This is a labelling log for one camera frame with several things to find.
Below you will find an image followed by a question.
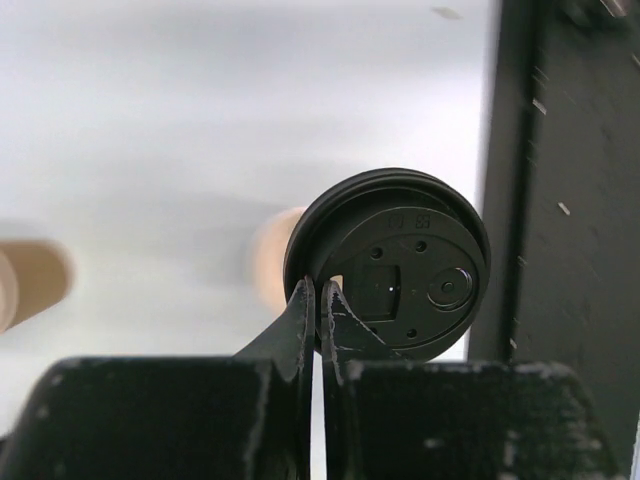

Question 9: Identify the black cup lid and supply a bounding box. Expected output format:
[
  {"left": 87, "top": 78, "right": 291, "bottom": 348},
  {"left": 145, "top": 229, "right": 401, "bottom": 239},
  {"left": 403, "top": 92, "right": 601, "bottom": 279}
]
[{"left": 283, "top": 168, "right": 491, "bottom": 360}]

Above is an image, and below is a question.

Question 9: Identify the brown paper cup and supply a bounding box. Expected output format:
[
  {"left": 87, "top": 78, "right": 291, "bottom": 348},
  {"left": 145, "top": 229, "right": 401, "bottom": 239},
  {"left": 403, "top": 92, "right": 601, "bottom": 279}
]
[{"left": 250, "top": 207, "right": 306, "bottom": 315}]

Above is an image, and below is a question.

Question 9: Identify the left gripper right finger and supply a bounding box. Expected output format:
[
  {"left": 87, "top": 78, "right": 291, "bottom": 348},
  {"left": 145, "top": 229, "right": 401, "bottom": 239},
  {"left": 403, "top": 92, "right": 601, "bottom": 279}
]
[{"left": 321, "top": 282, "right": 622, "bottom": 479}]

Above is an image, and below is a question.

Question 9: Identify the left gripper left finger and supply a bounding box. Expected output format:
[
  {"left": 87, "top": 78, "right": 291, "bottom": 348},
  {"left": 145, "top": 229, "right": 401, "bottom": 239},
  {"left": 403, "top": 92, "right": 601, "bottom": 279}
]
[{"left": 1, "top": 279, "right": 315, "bottom": 479}]

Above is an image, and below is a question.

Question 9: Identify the stack of brown paper cups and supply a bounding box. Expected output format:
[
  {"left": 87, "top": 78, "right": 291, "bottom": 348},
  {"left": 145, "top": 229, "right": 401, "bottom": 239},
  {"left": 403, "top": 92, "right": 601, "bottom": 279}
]
[{"left": 1, "top": 239, "right": 74, "bottom": 333}]

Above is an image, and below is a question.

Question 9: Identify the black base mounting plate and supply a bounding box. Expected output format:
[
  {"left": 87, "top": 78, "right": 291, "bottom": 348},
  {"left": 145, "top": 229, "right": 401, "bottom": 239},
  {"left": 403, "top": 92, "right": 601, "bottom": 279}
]
[{"left": 468, "top": 1, "right": 639, "bottom": 476}]

